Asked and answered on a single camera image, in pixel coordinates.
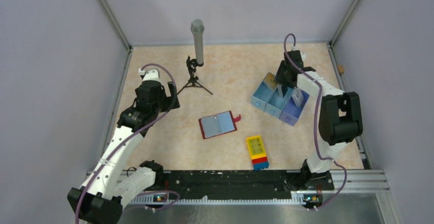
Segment red leather card holder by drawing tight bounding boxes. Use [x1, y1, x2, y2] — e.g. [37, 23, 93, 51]
[198, 111, 242, 140]

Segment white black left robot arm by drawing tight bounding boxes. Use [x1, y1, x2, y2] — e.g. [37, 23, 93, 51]
[67, 80, 180, 223]

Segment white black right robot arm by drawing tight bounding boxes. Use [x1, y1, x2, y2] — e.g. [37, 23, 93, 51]
[275, 50, 363, 190]

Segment blue three-slot card box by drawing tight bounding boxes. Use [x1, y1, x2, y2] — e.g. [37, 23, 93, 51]
[250, 78, 309, 126]

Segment black tripod stand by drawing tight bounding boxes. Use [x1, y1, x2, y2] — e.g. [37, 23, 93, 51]
[177, 56, 213, 95]

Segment grey microphone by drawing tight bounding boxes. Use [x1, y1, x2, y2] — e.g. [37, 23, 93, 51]
[190, 19, 205, 66]

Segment yellow red blue toy block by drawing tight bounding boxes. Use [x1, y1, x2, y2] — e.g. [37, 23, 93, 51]
[246, 136, 269, 171]

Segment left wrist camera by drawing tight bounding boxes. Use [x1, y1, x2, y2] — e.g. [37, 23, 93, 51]
[138, 69, 161, 82]

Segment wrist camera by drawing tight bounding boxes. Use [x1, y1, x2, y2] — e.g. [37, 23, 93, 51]
[138, 69, 161, 82]
[290, 50, 307, 62]

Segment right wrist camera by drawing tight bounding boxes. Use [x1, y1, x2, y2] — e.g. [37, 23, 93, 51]
[290, 50, 307, 62]

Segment small tan object on rail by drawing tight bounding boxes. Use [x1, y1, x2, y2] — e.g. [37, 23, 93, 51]
[337, 64, 344, 75]

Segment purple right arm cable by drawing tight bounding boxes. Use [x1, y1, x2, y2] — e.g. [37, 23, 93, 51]
[283, 33, 348, 211]

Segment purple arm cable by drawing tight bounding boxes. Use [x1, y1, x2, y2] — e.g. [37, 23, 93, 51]
[283, 33, 348, 211]
[74, 63, 181, 224]

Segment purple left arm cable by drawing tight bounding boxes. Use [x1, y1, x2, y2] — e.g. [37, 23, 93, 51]
[74, 63, 181, 224]

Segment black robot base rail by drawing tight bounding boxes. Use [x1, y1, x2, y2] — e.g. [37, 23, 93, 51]
[147, 170, 335, 200]

